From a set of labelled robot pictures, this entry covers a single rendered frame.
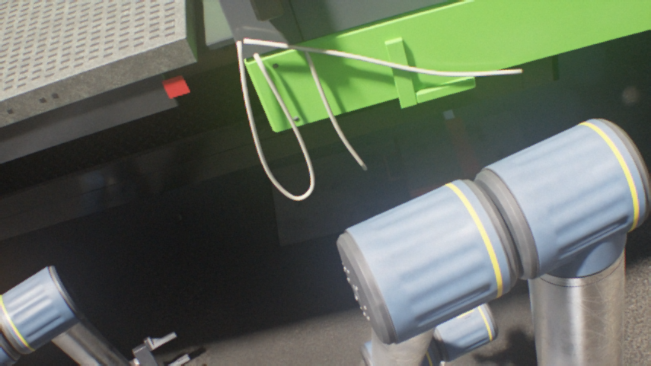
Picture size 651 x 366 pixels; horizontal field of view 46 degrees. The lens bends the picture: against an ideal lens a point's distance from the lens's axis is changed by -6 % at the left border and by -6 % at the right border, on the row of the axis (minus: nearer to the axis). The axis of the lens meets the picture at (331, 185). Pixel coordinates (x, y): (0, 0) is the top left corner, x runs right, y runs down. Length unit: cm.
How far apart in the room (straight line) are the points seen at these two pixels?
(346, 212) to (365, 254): 216
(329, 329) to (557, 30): 156
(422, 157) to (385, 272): 212
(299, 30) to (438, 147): 167
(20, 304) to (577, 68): 247
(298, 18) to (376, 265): 62
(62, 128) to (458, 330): 89
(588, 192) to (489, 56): 64
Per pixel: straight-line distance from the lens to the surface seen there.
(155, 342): 271
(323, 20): 141
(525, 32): 154
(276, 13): 133
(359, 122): 234
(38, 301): 186
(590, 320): 111
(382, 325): 91
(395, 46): 147
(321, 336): 279
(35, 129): 168
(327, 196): 312
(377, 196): 308
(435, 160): 299
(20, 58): 170
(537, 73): 239
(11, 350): 190
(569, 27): 157
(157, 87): 159
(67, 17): 173
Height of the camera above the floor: 238
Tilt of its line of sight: 49 degrees down
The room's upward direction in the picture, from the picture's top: 17 degrees counter-clockwise
